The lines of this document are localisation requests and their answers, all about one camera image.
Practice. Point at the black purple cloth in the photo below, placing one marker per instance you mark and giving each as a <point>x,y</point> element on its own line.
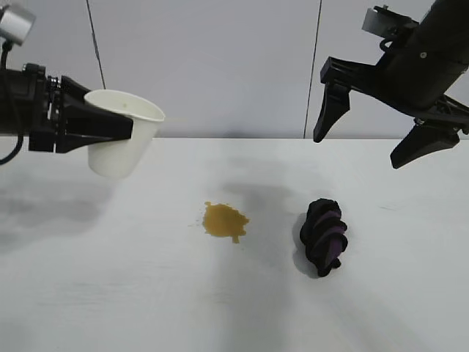
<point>322,238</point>

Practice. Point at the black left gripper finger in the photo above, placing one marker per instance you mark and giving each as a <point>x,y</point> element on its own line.
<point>95,128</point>
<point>71,95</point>

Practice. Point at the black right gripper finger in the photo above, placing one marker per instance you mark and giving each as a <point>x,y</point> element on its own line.
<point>425,144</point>
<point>332,110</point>

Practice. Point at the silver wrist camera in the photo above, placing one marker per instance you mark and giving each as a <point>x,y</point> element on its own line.
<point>16,23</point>
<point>373,20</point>

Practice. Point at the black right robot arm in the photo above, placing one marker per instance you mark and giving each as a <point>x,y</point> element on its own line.
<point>452,22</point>

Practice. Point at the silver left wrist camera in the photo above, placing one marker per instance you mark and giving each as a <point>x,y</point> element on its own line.
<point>16,23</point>

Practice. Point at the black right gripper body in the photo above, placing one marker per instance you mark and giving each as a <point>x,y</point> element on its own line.
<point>414,80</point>

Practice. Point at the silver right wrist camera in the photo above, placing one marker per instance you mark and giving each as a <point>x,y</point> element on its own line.
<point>373,20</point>

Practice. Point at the white paper cup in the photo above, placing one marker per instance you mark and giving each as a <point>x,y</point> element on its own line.
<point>117,157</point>

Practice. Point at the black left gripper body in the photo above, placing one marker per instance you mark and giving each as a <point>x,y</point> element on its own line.
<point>22,102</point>

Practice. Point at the brown liquid spill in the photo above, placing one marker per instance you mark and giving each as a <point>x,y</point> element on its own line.
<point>223,221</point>

